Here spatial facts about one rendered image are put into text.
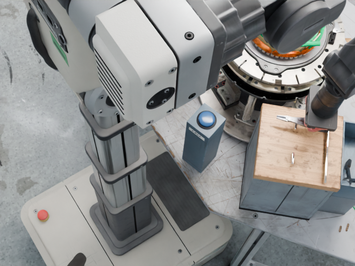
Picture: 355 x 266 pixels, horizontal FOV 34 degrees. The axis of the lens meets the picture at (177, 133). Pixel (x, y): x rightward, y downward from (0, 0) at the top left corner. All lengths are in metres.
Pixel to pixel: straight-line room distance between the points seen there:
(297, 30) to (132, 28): 0.20
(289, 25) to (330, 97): 0.58
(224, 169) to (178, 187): 0.54
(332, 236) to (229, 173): 0.33
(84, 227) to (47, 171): 0.45
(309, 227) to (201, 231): 0.59
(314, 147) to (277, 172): 0.11
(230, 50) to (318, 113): 0.68
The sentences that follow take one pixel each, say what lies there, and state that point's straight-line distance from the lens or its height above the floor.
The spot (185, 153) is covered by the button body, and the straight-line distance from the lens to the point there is 1.60.
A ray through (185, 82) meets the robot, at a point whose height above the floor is 1.78.
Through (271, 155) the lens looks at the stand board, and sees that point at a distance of 1.38.
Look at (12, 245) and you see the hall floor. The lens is 2.44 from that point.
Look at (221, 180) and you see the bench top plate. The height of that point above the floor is 0.78.
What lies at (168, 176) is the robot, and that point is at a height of 0.26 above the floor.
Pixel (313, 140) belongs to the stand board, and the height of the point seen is 1.06.
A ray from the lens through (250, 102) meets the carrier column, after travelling 1.58.
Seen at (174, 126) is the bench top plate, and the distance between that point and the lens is 1.69.
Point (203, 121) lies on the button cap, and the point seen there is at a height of 1.04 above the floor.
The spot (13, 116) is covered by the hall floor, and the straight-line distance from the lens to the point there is 2.64.
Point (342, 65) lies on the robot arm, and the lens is 1.17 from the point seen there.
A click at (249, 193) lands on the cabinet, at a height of 0.92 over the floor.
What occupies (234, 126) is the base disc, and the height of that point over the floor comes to 0.80.
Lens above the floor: 2.32
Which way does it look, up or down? 66 degrees down
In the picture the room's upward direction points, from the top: 6 degrees clockwise
